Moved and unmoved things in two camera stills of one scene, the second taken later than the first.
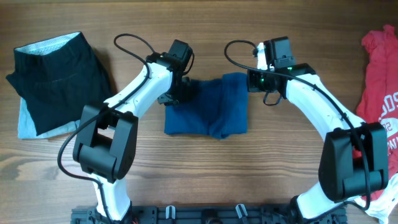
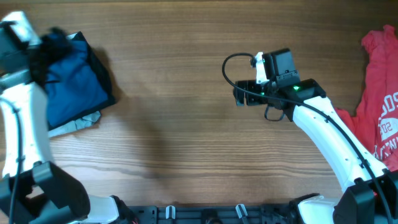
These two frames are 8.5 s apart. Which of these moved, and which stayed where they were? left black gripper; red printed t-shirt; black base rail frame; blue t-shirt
Moved: left black gripper; blue t-shirt
Stayed: red printed t-shirt; black base rail frame
